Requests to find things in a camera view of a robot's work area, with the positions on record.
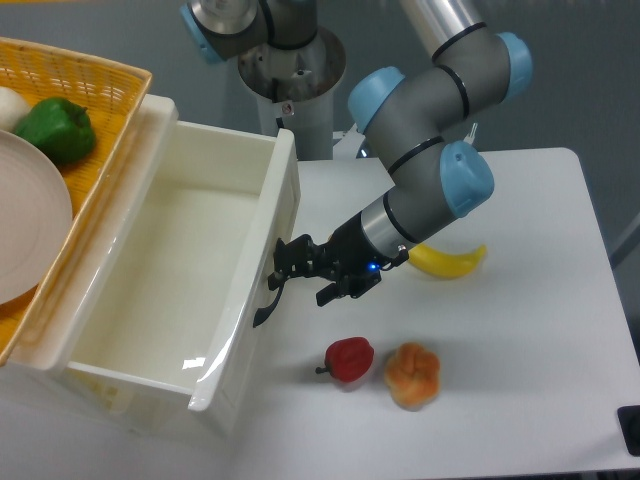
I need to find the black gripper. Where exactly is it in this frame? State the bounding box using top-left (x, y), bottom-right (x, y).
top-left (267, 213), bottom-right (385, 306)

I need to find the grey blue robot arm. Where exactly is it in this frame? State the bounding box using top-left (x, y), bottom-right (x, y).
top-left (180, 1), bottom-right (532, 305)

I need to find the white drawer cabinet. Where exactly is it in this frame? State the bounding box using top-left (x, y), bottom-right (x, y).
top-left (8, 95), bottom-right (227, 433)

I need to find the red bell pepper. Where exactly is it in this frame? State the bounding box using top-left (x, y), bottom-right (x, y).
top-left (315, 337), bottom-right (375, 383)

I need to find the yellow banana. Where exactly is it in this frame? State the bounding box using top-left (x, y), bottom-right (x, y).
top-left (409, 244), bottom-right (487, 280)

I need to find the orange knotted bread roll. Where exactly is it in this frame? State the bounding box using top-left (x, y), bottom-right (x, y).
top-left (384, 342), bottom-right (441, 410)

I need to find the yellow woven basket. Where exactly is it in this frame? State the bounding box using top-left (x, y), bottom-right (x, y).
top-left (1, 38), bottom-right (152, 362)

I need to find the beige plate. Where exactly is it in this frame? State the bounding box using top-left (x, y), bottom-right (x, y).
top-left (1, 132), bottom-right (72, 303)

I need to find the green bell pepper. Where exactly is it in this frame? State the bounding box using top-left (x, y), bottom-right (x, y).
top-left (13, 97), bottom-right (97, 166)

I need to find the black object at edge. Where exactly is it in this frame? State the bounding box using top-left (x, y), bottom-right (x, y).
top-left (617, 405), bottom-right (640, 457)

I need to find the white round vegetable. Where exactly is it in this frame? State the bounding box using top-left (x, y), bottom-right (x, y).
top-left (0, 87), bottom-right (31, 132)

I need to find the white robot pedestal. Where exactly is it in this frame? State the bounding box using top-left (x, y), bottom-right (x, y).
top-left (237, 27), bottom-right (347, 161)

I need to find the white metal bracket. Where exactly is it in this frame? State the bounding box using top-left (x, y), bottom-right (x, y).
top-left (463, 122), bottom-right (479, 147)

